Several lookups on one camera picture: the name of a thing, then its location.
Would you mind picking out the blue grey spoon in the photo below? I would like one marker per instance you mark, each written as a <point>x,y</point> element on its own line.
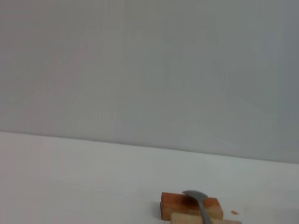
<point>203,210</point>

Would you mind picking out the orange wooden block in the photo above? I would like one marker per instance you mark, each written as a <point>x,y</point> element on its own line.
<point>172,205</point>

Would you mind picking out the light wooden block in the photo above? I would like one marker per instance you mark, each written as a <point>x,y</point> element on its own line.
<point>187,219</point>

